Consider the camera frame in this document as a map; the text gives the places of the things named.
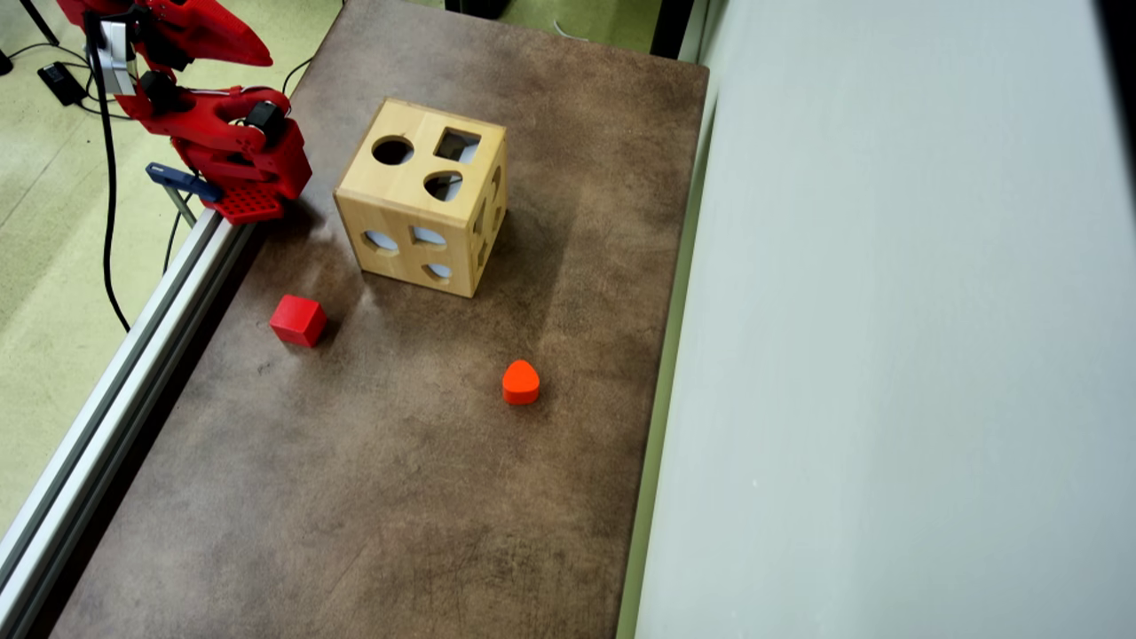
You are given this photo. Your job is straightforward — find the aluminium profile rail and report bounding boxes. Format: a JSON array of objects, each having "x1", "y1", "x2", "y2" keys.
[{"x1": 0, "y1": 209, "x2": 258, "y2": 639}]

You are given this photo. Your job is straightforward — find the red wooden cube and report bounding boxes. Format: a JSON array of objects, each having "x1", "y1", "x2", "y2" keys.
[{"x1": 270, "y1": 295, "x2": 328, "y2": 349}]

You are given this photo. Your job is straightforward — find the black tripod leg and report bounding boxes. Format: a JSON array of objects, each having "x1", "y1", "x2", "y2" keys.
[{"x1": 18, "y1": 0, "x2": 59, "y2": 45}]

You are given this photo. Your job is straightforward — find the orange rounded triangle block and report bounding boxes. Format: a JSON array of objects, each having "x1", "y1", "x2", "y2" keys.
[{"x1": 501, "y1": 359, "x2": 540, "y2": 406}]

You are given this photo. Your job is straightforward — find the dark upright post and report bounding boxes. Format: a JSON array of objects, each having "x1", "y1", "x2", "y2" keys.
[{"x1": 651, "y1": 0, "x2": 695, "y2": 59}]

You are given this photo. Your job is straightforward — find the blue clamp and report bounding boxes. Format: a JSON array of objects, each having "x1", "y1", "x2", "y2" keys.
[{"x1": 146, "y1": 162, "x2": 225, "y2": 228}]

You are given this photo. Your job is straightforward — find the light grey partition panel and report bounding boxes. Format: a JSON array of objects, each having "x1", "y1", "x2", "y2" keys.
[{"x1": 617, "y1": 0, "x2": 1136, "y2": 639}]

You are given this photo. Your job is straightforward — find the black power adapter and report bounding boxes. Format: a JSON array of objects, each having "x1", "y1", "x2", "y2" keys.
[{"x1": 37, "y1": 60, "x2": 90, "y2": 107}]

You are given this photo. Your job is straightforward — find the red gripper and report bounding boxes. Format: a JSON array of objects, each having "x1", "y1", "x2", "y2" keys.
[{"x1": 58, "y1": 0, "x2": 273, "y2": 68}]

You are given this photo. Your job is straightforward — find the wooden shape sorter box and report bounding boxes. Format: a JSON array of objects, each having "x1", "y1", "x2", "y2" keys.
[{"x1": 334, "y1": 98, "x2": 509, "y2": 299}]

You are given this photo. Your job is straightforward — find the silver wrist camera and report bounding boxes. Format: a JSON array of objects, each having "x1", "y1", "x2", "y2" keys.
[{"x1": 96, "y1": 20, "x2": 136, "y2": 97}]

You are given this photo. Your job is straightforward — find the thick black cable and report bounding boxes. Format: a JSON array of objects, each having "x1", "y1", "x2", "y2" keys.
[{"x1": 84, "y1": 9, "x2": 132, "y2": 333}]

